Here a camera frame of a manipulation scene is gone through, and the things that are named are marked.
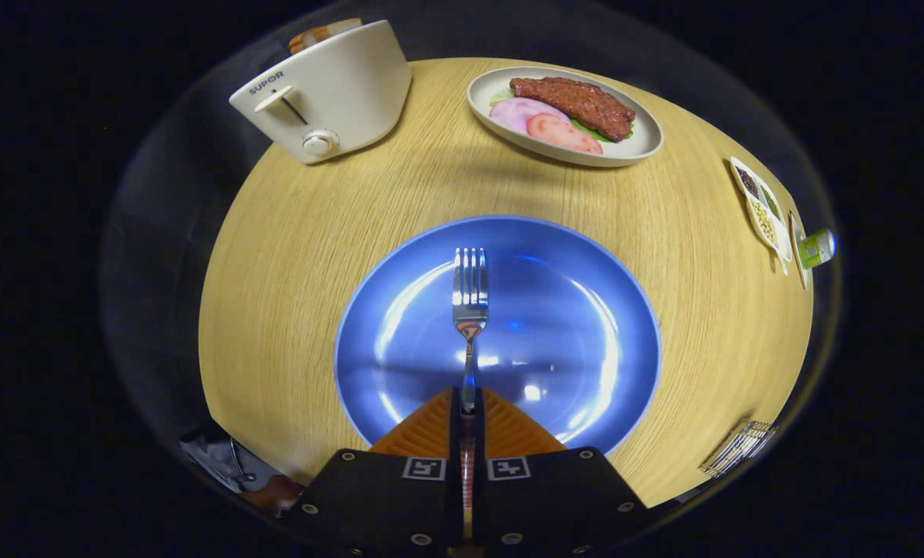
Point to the blue round plate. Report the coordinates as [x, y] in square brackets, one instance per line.
[555, 310]

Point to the white divided dish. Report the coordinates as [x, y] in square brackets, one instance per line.
[756, 209]

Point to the dark chair with metal frame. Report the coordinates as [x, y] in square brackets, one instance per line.
[214, 453]

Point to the toast slice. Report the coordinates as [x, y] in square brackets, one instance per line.
[318, 35]

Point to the red pink ham slice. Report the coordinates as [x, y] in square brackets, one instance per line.
[559, 132]

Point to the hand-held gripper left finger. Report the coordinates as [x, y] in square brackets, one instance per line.
[456, 434]

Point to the pale pink ham slice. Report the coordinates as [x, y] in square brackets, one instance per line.
[512, 112]

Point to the green lettuce leaf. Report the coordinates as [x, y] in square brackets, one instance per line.
[586, 128]

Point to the cream toaster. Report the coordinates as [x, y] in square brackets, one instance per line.
[346, 85]

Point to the small white tray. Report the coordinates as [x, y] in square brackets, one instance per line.
[795, 256]

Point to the perforated metal tray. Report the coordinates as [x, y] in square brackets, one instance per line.
[741, 449]

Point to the brown meat piece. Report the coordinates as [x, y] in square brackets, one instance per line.
[578, 101]

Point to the oval cream plate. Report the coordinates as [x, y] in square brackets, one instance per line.
[640, 139]

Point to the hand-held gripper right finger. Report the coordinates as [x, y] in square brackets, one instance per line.
[480, 438]

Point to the green label metal bottle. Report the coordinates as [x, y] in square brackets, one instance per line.
[817, 248]

